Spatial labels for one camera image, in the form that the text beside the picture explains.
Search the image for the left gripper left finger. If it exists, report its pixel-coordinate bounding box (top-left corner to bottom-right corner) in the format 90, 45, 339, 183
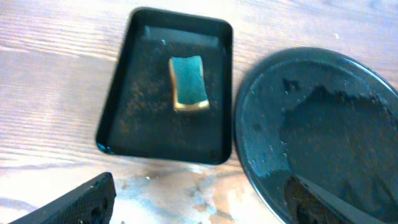
10, 172, 116, 224

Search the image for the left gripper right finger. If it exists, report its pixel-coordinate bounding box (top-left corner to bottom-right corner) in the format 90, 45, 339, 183
284, 175, 383, 224

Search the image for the yellow green scrub sponge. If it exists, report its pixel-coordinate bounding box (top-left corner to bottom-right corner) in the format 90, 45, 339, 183
169, 55, 210, 111

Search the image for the black round tray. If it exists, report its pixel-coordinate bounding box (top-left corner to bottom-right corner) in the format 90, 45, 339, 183
234, 47, 397, 223

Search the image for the black rectangular tray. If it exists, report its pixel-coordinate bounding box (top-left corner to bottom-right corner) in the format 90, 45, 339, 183
95, 7, 233, 164

